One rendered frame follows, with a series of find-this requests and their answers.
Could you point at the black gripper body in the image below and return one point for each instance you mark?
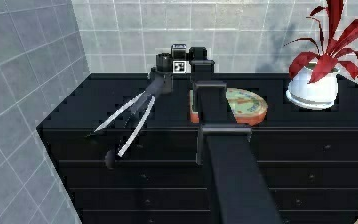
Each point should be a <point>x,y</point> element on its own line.
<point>162,78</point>

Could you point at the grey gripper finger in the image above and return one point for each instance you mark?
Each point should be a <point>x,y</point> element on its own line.
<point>137,126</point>
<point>118,115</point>

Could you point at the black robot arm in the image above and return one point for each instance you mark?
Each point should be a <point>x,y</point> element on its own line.
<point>233,166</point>

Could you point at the red and gold round sign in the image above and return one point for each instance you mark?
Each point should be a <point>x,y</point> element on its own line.
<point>250,108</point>

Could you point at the black chest of drawers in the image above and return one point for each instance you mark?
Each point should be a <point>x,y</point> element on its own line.
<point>287,156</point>

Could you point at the white plant pot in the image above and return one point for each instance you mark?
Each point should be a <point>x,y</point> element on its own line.
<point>315,88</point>

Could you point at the red house plant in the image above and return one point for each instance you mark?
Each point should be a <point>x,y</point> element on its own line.
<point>333,50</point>

